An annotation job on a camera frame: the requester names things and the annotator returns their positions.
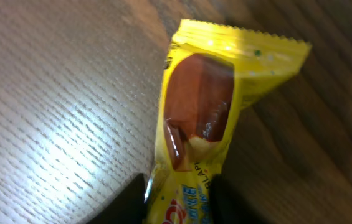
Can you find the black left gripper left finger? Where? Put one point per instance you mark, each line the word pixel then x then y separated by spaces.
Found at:
pixel 128 205

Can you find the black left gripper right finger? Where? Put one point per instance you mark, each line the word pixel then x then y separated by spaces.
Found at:
pixel 228 206

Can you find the yellow snack packet with chocolate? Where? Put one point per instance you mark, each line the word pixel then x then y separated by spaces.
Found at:
pixel 212 72

